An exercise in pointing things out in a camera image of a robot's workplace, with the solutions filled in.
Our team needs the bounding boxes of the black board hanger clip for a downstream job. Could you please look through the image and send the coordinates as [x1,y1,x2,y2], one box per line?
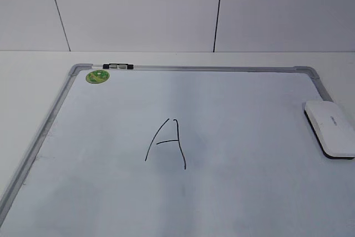
[103,63,134,70]

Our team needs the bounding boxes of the white board eraser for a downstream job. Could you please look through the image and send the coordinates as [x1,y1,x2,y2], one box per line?
[305,100,354,159]

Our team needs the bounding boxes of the round green sticker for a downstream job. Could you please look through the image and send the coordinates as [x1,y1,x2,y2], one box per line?
[85,70,110,84]

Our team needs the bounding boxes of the white board with grey frame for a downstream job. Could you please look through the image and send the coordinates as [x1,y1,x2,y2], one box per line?
[1,64,354,236]

